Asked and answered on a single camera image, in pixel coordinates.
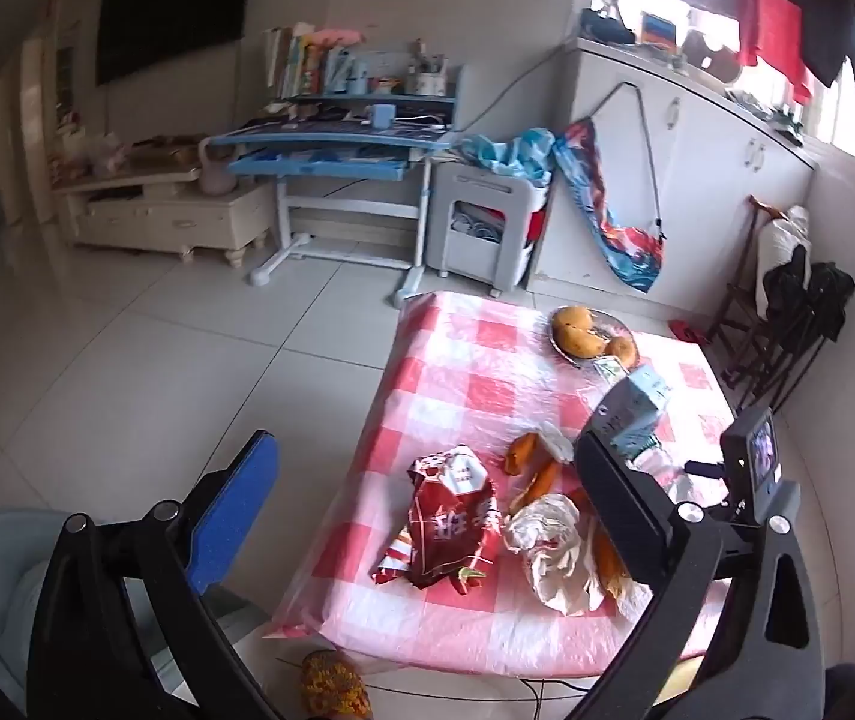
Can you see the pink jug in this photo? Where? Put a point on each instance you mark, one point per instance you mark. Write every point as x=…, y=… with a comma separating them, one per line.
x=215, y=172

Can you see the grey plastic storage stool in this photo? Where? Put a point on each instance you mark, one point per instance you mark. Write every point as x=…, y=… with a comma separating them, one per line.
x=480, y=240

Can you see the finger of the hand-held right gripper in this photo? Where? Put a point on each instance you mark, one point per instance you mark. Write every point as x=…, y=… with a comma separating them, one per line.
x=701, y=470

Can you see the white paper wrapper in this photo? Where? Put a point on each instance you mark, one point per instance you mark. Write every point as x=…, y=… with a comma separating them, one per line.
x=547, y=540

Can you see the black wall television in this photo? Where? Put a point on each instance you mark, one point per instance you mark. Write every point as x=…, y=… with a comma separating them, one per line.
x=172, y=7

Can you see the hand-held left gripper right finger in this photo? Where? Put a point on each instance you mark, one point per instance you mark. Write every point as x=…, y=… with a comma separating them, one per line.
x=622, y=502

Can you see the red snack bag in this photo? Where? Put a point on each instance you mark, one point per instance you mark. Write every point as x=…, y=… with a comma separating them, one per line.
x=446, y=525

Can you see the clear plastic box with label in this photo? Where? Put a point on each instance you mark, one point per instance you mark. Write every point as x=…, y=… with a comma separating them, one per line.
x=637, y=401

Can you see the blue study desk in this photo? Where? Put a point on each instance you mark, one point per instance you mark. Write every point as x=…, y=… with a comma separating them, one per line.
x=322, y=136

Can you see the glass fruit plate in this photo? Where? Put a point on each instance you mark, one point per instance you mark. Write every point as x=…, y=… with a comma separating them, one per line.
x=613, y=325

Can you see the black folding chair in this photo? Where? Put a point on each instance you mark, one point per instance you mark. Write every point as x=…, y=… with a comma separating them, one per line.
x=765, y=367

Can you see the small white tissue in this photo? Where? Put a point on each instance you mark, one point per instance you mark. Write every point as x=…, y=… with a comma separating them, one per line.
x=556, y=444

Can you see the blue red patterned bag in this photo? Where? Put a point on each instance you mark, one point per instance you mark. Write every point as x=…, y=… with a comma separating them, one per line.
x=622, y=240

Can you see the brown round object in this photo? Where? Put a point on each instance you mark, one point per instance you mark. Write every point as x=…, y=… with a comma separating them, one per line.
x=712, y=60

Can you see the dark blue bag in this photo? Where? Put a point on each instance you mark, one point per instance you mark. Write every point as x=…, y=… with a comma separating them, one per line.
x=607, y=26

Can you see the yellow mango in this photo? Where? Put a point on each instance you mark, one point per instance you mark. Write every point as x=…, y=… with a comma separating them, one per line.
x=576, y=317
x=581, y=345

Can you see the white television cabinet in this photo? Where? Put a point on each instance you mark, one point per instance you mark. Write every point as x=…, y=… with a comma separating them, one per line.
x=172, y=217

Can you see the white bag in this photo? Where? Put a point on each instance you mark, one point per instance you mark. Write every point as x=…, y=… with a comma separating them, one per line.
x=780, y=247

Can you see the wooden folding chair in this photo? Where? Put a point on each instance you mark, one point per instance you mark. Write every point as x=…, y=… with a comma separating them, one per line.
x=735, y=300

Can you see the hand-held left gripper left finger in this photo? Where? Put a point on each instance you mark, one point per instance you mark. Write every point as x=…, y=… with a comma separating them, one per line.
x=236, y=510

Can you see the pink cloth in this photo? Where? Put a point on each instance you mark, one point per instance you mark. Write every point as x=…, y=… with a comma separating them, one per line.
x=337, y=36

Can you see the yellow red patterned slipper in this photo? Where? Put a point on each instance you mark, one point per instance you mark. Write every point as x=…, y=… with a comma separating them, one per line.
x=330, y=682

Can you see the red garment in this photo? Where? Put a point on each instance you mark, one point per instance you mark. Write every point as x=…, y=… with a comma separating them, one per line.
x=772, y=22

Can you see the pen holder cup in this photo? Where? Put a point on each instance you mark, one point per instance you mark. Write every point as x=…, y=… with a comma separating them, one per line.
x=427, y=79

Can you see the row of books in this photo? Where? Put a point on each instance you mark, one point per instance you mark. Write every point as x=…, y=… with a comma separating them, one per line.
x=292, y=64

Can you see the pink checkered tablecloth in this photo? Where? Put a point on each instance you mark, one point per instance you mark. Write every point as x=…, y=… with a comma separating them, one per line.
x=472, y=390

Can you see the brown round fruit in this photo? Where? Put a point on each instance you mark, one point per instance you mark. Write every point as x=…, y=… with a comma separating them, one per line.
x=621, y=349

